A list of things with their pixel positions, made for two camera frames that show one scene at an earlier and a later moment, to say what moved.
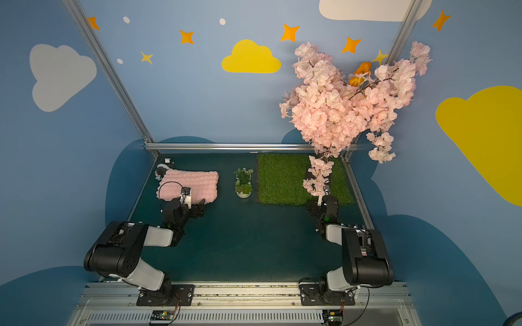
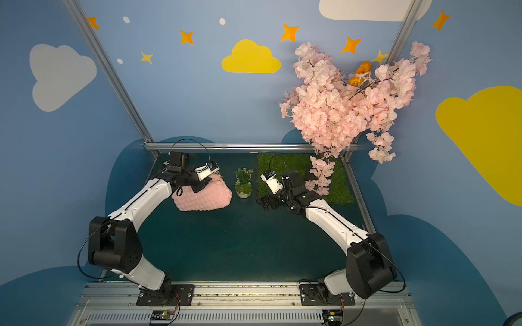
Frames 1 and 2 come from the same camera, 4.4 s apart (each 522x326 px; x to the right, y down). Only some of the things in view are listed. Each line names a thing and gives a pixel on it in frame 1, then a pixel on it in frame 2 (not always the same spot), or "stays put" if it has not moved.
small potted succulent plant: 243,185 stays put
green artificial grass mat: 281,178 stays put
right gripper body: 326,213 to 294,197
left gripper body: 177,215 to 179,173
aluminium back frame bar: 235,146 stays put
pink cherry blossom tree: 331,109 stays put
